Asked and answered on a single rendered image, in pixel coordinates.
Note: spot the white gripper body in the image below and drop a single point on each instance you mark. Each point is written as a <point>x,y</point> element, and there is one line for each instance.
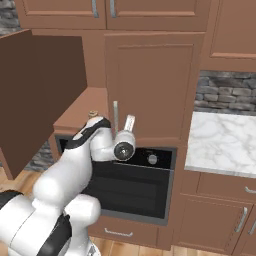
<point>129,122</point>

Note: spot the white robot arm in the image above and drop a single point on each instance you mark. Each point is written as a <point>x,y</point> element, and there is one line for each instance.
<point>63,186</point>

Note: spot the small tan jar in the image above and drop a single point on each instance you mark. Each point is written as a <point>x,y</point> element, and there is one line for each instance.
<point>93,113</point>

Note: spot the brown open cabinet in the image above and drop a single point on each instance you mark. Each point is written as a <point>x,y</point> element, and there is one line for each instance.
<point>90,103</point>

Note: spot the brown open cabinet door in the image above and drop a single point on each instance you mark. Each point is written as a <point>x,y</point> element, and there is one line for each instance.
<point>36,96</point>

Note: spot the brown upper cabinet door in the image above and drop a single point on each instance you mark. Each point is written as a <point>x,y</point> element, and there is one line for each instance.
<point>160,13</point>
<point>56,11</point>

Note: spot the black built-in oven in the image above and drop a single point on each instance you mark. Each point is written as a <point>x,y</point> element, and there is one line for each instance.
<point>140,190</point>

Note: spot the brown drawer front under oven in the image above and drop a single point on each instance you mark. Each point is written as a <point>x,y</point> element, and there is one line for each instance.
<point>140,233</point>

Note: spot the brown drawer front under worktop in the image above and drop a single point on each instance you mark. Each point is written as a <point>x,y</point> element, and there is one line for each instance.
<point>223,186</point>

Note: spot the brown lower cupboard door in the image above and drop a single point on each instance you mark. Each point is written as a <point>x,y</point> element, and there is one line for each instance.
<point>206,223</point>
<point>248,245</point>

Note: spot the brown wall cabinet door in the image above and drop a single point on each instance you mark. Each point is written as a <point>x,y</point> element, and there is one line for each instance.
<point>233,33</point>

